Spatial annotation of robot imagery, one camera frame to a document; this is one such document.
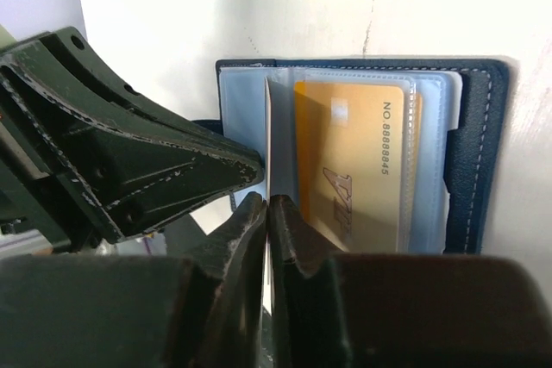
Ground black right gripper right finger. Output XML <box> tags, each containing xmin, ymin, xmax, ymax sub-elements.
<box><xmin>267</xmin><ymin>196</ymin><xmax>551</xmax><ymax>367</ymax></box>

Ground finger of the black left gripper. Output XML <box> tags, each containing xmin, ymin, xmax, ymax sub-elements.
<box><xmin>1</xmin><ymin>27</ymin><xmax>264</xmax><ymax>247</ymax></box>

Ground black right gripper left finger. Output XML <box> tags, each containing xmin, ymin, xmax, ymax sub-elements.
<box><xmin>1</xmin><ymin>193</ymin><xmax>267</xmax><ymax>367</ymax></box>

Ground blue leather card holder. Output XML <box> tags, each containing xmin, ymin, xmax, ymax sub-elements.
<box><xmin>201</xmin><ymin>57</ymin><xmax>510</xmax><ymax>254</ymax></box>

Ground gold VIP card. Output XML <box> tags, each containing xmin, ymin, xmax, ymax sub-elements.
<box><xmin>294</xmin><ymin>80</ymin><xmax>405</xmax><ymax>253</ymax></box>

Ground gold card sleeve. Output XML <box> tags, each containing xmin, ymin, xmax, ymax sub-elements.
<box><xmin>265</xmin><ymin>75</ymin><xmax>298</xmax><ymax>203</ymax></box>

